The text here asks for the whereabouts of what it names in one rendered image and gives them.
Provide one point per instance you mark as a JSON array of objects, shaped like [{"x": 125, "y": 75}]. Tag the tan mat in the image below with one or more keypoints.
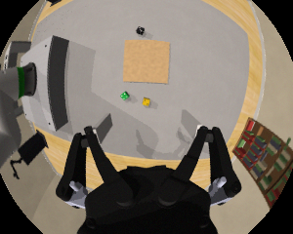
[{"x": 146, "y": 61}]

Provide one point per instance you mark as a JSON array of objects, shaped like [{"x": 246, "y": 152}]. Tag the green die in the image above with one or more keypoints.
[{"x": 125, "y": 95}]

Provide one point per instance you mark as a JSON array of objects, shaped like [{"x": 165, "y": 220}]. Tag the yellow die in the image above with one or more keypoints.
[{"x": 146, "y": 101}]

